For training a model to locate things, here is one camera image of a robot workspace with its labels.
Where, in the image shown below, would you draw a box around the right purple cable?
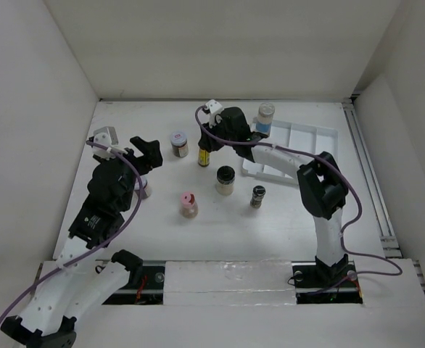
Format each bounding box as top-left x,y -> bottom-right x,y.
194,104 -> 404,294

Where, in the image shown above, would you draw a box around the pink-cap spice jar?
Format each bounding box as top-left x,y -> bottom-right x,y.
180,191 -> 198,218

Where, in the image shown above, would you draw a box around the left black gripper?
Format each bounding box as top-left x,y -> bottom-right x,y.
96,137 -> 161,211

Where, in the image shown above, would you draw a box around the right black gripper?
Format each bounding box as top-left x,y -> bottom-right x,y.
198,115 -> 237,152

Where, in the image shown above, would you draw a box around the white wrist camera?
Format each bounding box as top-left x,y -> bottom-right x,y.
88,126 -> 119,160
203,99 -> 224,128

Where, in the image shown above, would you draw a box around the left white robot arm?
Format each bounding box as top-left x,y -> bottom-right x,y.
0,133 -> 163,347

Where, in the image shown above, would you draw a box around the purple cable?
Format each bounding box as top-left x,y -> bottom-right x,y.
194,104 -> 404,294
0,140 -> 144,348

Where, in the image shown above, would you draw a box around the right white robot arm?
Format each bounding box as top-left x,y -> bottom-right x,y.
195,105 -> 350,292

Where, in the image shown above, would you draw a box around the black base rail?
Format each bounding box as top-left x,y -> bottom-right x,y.
106,260 -> 363,307

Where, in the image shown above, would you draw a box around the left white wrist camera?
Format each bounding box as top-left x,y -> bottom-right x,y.
88,126 -> 119,160

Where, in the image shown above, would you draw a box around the yellow-label brown sauce bottle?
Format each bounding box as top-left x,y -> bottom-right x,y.
198,148 -> 210,167

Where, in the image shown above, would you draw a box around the black-cap beige spice jar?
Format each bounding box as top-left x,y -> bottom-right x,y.
215,165 -> 236,196

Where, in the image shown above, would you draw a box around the small black pepper grinder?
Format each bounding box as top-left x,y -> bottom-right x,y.
250,185 -> 266,209

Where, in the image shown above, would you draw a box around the white divided organizer tray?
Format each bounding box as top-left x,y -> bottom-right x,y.
242,120 -> 338,185

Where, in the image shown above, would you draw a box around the purple-label small jar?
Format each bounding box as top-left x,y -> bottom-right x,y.
134,175 -> 152,199

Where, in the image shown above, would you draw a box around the blue-label white spice bottle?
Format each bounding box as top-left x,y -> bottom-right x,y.
255,102 -> 275,136

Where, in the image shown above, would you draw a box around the red-label dark spice jar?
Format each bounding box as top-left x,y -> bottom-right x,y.
170,131 -> 189,158

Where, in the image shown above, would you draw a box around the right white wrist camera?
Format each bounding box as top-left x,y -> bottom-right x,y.
203,99 -> 224,128

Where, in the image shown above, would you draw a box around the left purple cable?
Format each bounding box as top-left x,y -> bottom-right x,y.
0,140 -> 144,348

